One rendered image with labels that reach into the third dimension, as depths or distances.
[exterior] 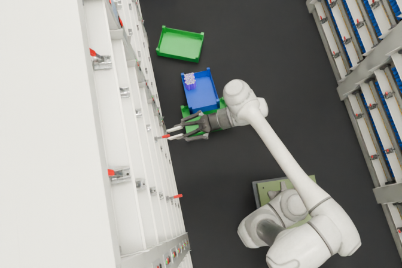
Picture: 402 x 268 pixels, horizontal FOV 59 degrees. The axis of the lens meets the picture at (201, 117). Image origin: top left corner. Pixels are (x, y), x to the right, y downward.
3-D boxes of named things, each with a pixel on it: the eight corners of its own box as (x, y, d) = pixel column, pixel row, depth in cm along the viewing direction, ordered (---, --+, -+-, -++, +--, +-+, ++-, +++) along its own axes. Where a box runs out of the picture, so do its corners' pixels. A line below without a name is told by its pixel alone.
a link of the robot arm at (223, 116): (231, 109, 158) (218, 112, 159) (227, 103, 150) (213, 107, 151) (235, 128, 156) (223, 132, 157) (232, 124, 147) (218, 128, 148)
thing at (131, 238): (103, 9, 93) (103, -28, 81) (144, 250, 76) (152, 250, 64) (18, 12, 87) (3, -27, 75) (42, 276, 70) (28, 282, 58)
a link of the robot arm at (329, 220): (335, 192, 123) (304, 214, 122) (374, 238, 115) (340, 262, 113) (330, 202, 135) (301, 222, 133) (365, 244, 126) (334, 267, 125)
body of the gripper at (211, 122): (223, 131, 156) (203, 136, 158) (218, 113, 158) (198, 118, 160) (219, 127, 149) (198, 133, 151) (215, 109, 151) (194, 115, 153)
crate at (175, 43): (204, 37, 259) (204, 32, 252) (198, 63, 254) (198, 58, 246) (164, 30, 261) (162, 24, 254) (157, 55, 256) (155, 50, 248)
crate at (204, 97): (182, 81, 250) (180, 73, 243) (210, 75, 251) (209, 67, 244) (189, 115, 233) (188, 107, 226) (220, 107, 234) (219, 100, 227)
